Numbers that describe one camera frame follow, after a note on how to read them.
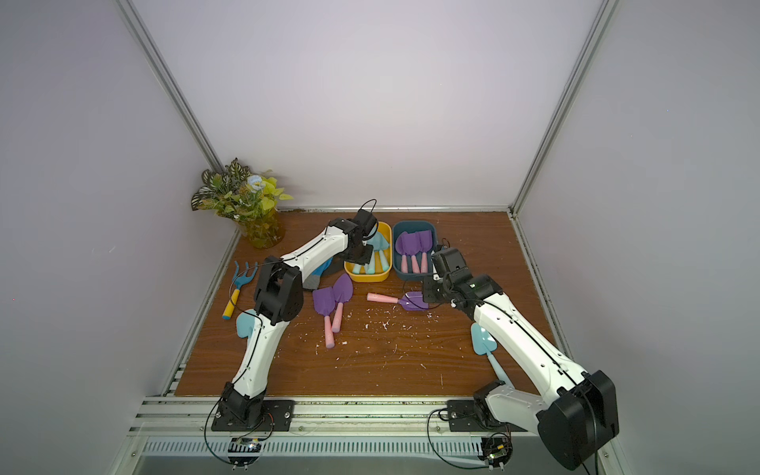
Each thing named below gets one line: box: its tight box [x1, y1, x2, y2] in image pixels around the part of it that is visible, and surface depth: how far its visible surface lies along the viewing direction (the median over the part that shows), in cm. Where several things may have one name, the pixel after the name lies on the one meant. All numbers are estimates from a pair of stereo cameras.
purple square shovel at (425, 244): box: [418, 229, 433, 275], surface depth 109 cm
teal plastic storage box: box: [391, 220, 437, 282], surface depth 108 cm
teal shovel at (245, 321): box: [235, 308, 256, 340], surface depth 91 cm
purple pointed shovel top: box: [394, 231, 409, 274], surface depth 108 cm
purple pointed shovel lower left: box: [331, 273, 355, 334], surface depth 98 cm
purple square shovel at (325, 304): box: [312, 286, 336, 350], surface depth 94 cm
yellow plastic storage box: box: [344, 221, 393, 283], surface depth 99 cm
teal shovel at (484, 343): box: [471, 322, 514, 388], surface depth 85 cm
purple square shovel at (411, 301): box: [366, 290, 430, 311], surface depth 96 cm
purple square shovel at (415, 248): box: [408, 231, 422, 275], surface depth 109 cm
